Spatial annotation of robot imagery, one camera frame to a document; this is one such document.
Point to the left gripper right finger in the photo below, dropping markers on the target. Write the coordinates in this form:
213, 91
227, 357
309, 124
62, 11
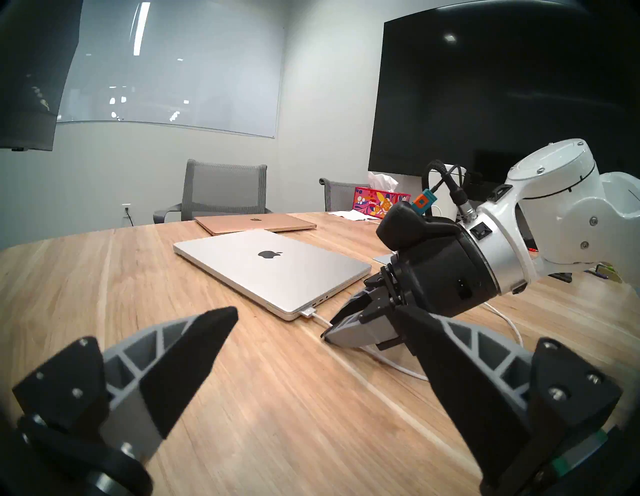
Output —
500, 400

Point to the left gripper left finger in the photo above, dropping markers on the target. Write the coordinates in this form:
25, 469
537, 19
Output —
170, 370

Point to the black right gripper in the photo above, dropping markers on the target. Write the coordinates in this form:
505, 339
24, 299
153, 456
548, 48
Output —
445, 275

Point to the silver closed MacBook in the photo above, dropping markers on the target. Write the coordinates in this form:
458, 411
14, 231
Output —
270, 270

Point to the gold closed MacBook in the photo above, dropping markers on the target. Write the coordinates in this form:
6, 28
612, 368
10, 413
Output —
250, 222

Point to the white paper napkin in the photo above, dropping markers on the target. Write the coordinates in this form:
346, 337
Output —
355, 215

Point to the floral red tissue box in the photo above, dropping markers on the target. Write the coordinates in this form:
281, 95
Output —
375, 200

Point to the grey mesh office chair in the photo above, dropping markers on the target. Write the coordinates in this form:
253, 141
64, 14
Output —
345, 195
225, 187

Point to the white cylindrical bin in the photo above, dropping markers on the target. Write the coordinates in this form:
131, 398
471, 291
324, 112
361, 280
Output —
448, 210

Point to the black curved desktop monitor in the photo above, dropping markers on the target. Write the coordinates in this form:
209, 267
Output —
35, 75

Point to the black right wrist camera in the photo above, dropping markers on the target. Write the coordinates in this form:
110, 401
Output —
415, 225

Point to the large black wall television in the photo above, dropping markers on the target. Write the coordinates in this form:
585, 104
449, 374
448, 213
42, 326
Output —
500, 90

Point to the glass wall whiteboard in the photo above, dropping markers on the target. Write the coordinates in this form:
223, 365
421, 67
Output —
200, 65

